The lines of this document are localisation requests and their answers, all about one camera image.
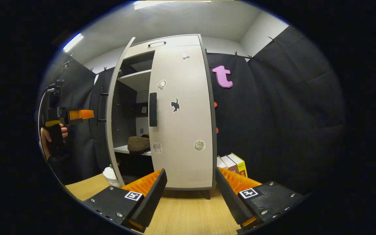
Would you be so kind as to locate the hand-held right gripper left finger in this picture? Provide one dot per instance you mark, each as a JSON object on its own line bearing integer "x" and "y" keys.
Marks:
{"x": 150, "y": 204}

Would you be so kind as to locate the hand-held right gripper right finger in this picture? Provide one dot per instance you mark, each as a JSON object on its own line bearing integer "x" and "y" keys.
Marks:
{"x": 230, "y": 202}

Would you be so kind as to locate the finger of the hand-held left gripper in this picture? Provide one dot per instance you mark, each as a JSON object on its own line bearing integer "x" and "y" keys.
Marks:
{"x": 82, "y": 115}

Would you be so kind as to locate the white cabinet door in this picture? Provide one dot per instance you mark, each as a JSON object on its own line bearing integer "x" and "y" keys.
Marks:
{"x": 110, "y": 107}
{"x": 188, "y": 130}

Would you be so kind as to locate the brown fuzzy shoe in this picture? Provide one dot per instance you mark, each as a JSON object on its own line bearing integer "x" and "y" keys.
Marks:
{"x": 139, "y": 143}

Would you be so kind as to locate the white grey shoe cabinet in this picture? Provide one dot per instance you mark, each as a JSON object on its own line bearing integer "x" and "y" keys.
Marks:
{"x": 135, "y": 78}

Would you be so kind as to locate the white red book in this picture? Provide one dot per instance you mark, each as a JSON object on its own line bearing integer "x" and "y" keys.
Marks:
{"x": 229, "y": 164}
{"x": 221, "y": 162}

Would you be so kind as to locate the yellow book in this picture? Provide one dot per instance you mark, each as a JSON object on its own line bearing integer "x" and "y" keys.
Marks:
{"x": 240, "y": 164}

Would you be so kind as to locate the white jar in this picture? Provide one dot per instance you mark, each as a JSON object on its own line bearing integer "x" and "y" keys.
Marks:
{"x": 111, "y": 176}

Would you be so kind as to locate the long ceiling light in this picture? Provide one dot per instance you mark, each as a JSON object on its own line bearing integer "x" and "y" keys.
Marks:
{"x": 171, "y": 4}
{"x": 73, "y": 42}

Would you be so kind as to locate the black backdrop cloth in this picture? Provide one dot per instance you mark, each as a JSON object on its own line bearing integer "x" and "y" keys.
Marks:
{"x": 273, "y": 114}

